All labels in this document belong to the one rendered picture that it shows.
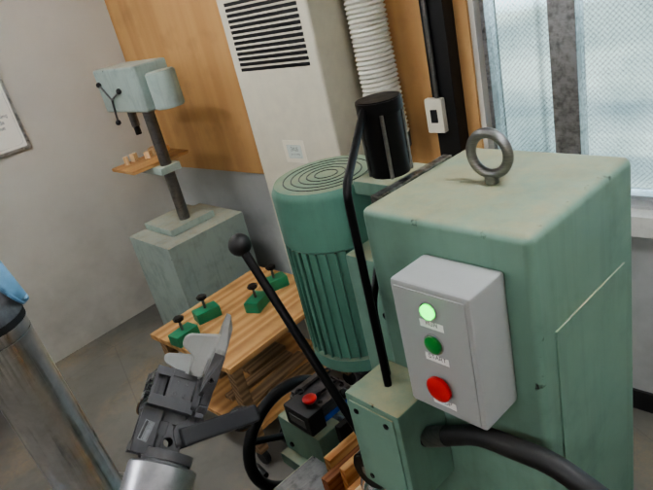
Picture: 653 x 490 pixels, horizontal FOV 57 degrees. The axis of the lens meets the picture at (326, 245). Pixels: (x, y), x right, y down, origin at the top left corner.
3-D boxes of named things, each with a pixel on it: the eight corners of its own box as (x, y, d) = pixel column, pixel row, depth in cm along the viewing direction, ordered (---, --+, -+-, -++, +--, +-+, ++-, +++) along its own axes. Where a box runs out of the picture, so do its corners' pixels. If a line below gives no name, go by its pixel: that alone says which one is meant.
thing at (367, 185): (399, 204, 87) (378, 88, 80) (443, 211, 81) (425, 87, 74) (361, 227, 83) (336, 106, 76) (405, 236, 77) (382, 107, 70)
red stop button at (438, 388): (432, 392, 65) (429, 370, 63) (455, 402, 63) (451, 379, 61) (427, 398, 64) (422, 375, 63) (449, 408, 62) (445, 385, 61)
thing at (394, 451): (403, 441, 86) (385, 357, 80) (455, 470, 79) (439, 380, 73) (363, 479, 81) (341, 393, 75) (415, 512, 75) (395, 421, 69)
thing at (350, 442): (396, 421, 126) (392, 397, 123) (403, 424, 125) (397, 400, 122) (330, 482, 115) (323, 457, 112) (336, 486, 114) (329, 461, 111)
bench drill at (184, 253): (226, 299, 392) (145, 54, 327) (287, 324, 348) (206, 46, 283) (164, 337, 364) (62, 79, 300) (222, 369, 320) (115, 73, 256)
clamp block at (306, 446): (332, 408, 139) (325, 377, 135) (375, 431, 129) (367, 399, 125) (285, 447, 130) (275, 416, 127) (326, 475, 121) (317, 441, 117)
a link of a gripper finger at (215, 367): (216, 357, 79) (190, 415, 80) (226, 360, 79) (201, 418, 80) (213, 343, 83) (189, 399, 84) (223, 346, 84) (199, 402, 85)
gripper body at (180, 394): (161, 359, 80) (131, 451, 74) (221, 376, 83) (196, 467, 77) (150, 368, 86) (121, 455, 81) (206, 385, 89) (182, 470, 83)
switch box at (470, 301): (443, 369, 72) (424, 252, 65) (519, 400, 64) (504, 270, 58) (411, 399, 68) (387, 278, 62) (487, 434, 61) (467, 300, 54)
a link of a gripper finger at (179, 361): (171, 328, 93) (164, 367, 85) (207, 339, 95) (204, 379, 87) (164, 342, 94) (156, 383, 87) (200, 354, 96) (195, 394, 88)
